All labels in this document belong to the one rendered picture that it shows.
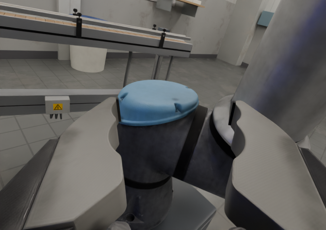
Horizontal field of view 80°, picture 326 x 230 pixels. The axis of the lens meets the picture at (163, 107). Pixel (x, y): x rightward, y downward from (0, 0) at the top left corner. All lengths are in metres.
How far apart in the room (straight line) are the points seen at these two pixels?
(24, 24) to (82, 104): 0.50
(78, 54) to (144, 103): 2.87
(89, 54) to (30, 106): 1.89
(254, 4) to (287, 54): 6.37
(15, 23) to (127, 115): 0.91
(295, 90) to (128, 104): 0.18
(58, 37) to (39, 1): 2.28
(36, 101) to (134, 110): 1.05
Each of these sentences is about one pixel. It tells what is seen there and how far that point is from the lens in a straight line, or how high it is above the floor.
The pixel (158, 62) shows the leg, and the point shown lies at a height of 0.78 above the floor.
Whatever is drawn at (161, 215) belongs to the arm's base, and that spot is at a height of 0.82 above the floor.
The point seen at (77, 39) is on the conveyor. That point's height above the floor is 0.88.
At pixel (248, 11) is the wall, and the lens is 6.57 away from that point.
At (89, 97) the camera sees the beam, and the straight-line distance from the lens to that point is 1.28.
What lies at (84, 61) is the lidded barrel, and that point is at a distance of 3.09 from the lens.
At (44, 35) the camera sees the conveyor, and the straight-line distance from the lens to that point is 1.12.
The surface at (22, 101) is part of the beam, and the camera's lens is 1.27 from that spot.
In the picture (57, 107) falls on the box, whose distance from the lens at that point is 1.23.
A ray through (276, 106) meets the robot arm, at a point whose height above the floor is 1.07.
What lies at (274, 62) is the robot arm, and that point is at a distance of 0.19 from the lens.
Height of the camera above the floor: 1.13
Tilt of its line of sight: 27 degrees down
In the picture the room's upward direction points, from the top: 15 degrees clockwise
